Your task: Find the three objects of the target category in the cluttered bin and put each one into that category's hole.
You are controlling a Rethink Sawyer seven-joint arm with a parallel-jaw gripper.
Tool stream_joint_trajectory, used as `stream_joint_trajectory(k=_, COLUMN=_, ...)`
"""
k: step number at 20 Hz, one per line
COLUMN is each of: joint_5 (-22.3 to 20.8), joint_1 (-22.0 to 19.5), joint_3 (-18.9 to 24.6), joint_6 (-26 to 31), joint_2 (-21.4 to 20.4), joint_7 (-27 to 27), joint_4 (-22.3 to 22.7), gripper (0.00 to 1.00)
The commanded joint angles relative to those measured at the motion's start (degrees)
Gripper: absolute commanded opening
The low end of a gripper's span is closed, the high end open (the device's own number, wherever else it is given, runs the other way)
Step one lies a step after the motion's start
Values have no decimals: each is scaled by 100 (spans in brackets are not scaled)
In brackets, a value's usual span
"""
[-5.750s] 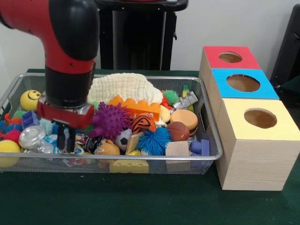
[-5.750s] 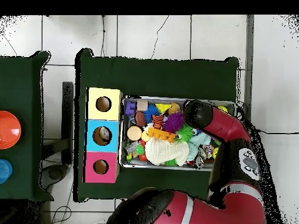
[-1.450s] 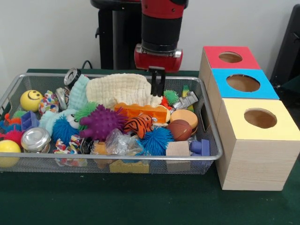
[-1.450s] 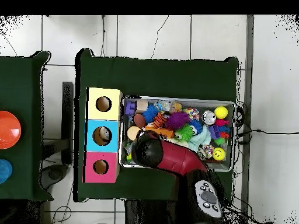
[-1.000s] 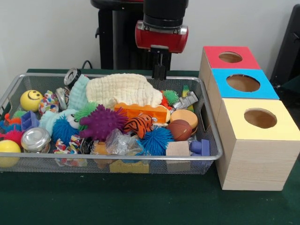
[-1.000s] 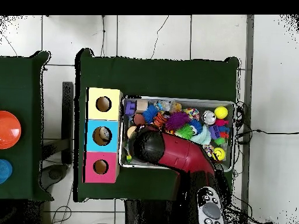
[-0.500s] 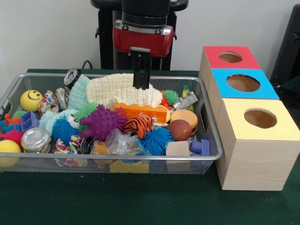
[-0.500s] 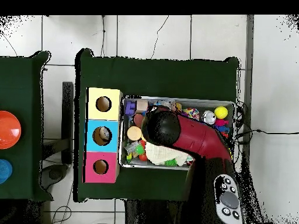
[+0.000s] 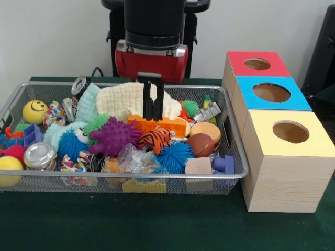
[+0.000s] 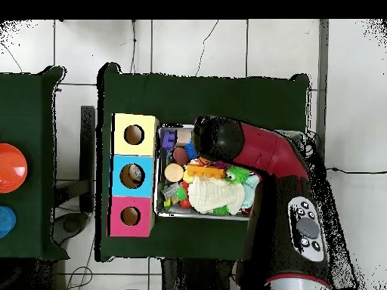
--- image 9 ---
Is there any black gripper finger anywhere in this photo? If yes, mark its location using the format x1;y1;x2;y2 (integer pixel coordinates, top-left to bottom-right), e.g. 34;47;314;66
153;80;165;122
142;78;153;122

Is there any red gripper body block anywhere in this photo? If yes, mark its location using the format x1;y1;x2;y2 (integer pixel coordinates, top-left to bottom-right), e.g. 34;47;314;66
115;48;189;84

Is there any clear plastic packet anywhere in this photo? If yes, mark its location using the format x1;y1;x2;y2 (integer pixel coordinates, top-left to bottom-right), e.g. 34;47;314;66
118;144;161;174

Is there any shallow clear mesh bin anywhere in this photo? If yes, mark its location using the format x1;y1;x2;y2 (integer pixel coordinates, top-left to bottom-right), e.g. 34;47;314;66
0;81;250;195

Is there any wooden box with three holes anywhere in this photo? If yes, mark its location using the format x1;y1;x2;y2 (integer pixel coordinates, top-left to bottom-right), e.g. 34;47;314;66
222;51;335;213

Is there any cream knitted cloth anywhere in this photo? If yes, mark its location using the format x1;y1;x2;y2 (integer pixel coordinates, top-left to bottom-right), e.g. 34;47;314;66
96;82;183;122

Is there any orange toy building block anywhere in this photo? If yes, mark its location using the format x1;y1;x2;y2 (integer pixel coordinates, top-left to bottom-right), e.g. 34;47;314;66
127;114;188;138

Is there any purple spiky ball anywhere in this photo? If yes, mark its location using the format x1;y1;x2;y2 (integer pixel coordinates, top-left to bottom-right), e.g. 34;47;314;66
88;117;143;157

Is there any toy hamburger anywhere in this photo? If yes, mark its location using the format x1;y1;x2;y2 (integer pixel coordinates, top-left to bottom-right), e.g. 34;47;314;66
189;122;222;151

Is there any green spiky ball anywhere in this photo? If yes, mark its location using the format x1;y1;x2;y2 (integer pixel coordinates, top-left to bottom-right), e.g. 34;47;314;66
84;113;110;138

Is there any blue spiky ball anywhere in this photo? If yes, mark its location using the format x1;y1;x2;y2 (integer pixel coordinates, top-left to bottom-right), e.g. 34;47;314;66
154;141;195;174

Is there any small brown basketball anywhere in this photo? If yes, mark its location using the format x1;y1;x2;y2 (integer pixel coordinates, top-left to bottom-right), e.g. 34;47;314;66
187;133;215;158

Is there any purple toy block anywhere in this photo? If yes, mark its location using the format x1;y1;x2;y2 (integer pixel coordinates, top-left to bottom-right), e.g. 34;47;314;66
211;155;235;175

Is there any yellow smiley face ball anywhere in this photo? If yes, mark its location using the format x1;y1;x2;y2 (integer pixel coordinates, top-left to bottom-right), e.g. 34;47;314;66
22;100;49;125

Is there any silver metal can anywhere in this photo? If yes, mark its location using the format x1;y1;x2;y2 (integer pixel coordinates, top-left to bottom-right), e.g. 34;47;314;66
23;142;58;171

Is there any dark green table cloth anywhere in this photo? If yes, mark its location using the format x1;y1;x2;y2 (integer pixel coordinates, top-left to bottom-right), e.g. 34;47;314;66
0;77;335;251

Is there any plain yellow ball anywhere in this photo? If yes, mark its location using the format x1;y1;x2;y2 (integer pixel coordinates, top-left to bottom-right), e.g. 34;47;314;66
0;156;24;188

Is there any black chair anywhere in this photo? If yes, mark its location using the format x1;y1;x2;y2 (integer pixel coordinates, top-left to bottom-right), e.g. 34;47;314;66
303;4;335;105

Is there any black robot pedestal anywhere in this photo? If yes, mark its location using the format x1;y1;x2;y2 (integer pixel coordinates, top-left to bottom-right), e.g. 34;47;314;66
101;0;211;79

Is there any black cable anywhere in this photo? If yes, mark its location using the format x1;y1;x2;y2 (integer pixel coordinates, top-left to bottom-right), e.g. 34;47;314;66
91;66;105;79

